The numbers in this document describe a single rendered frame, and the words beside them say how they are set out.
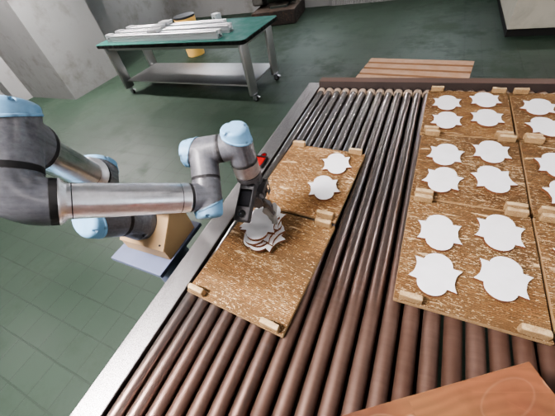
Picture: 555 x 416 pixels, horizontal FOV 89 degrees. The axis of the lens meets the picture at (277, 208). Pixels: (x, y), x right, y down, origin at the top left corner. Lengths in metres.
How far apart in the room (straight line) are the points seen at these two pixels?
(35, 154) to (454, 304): 1.01
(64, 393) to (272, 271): 1.69
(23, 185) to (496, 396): 0.94
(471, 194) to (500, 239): 0.21
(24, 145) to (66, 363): 1.88
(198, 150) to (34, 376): 2.04
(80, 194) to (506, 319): 1.02
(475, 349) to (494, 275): 0.21
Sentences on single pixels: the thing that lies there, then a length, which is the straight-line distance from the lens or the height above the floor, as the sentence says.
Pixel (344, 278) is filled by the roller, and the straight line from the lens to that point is 0.92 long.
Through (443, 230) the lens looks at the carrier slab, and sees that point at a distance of 1.04.
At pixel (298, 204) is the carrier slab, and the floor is 0.94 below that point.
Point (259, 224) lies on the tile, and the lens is 0.95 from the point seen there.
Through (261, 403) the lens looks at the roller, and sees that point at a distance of 0.83.
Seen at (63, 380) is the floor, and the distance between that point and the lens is 2.39.
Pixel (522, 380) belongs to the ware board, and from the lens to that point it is 0.78.
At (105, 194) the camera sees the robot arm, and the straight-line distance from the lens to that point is 0.69.
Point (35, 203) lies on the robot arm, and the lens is 0.68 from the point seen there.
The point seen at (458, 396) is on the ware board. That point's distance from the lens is 0.73.
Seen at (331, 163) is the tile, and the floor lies 0.95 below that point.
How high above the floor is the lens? 1.72
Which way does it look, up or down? 45 degrees down
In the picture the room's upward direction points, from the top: 13 degrees counter-clockwise
